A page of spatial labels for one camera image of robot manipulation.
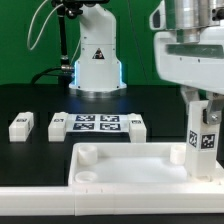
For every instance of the white desk tabletop tray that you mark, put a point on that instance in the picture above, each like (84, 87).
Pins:
(135, 163)

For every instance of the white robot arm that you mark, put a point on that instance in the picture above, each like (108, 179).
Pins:
(97, 69)

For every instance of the black camera stand pole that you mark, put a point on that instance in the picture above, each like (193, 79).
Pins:
(71, 9)

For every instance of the white L-shaped fence bar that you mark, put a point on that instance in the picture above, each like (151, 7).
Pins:
(112, 200)

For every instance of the fiducial marker sheet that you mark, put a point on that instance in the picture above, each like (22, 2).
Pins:
(97, 123)

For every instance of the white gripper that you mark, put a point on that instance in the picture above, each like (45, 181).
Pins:
(189, 50)

